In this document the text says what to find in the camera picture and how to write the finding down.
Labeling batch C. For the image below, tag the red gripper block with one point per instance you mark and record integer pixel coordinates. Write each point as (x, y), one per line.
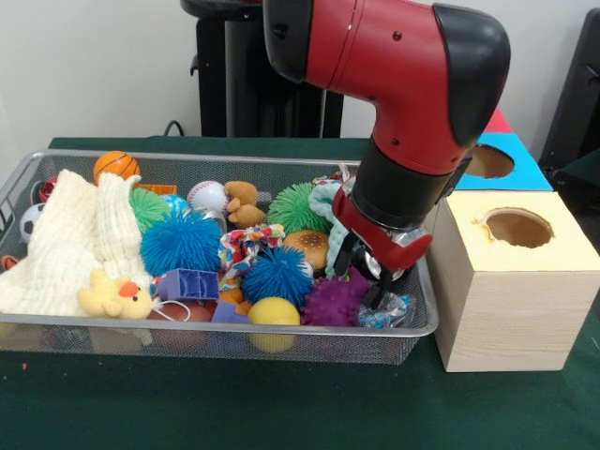
(375, 244)

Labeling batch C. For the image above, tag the crushed clear plastic bottle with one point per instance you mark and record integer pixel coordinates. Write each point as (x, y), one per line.
(394, 311)

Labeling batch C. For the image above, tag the mint green waffle cloth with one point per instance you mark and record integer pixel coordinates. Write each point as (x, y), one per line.
(323, 201)

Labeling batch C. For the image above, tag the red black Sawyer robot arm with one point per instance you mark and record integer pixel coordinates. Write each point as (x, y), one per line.
(398, 70)

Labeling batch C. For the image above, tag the clear mesh bin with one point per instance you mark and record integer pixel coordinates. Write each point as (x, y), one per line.
(412, 337)

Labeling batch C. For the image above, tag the wooden box with three holes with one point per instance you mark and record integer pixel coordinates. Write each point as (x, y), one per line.
(515, 319)

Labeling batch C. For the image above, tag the purple spiky ball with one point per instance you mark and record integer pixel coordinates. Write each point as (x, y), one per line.
(333, 300)

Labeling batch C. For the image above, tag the plush hamburger toy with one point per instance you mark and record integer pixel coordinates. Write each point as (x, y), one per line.
(307, 244)

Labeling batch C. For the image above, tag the blue rubber koosh ball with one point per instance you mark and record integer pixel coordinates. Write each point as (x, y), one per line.
(276, 276)
(180, 244)

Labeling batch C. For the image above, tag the green rubber koosh ball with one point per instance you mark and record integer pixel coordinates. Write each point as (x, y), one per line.
(293, 208)

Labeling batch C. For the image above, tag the yellow smooth ball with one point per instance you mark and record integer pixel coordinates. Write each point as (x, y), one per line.
(274, 311)

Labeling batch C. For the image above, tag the dark green table cloth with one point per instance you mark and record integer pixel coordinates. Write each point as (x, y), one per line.
(586, 171)
(281, 408)

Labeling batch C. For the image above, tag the white toy baseball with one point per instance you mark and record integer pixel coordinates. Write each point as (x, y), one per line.
(206, 194)

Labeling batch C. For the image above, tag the yellow plush duck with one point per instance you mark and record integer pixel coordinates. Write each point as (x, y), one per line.
(117, 297)

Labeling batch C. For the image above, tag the cream waffle cloth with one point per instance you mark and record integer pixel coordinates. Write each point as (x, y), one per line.
(70, 244)

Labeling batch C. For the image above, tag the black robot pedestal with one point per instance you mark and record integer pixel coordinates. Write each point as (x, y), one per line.
(234, 84)

